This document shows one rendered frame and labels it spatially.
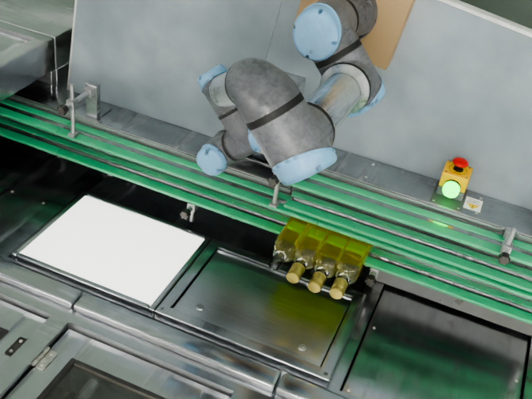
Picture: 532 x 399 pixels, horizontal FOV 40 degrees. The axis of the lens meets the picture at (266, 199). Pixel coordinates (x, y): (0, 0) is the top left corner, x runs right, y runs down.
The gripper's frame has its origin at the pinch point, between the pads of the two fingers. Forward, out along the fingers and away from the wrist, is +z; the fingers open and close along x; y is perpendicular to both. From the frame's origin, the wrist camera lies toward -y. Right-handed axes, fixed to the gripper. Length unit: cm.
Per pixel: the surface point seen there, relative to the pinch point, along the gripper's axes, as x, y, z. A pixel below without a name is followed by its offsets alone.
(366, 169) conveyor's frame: 32.1, 11.2, -0.7
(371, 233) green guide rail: 39.5, 20.3, -15.4
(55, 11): -84, 4, 22
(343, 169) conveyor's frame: 26.5, 11.2, -4.8
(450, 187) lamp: 55, 6, -5
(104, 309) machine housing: -15, 40, -57
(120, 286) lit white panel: -16, 39, -48
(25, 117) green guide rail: -69, 23, -14
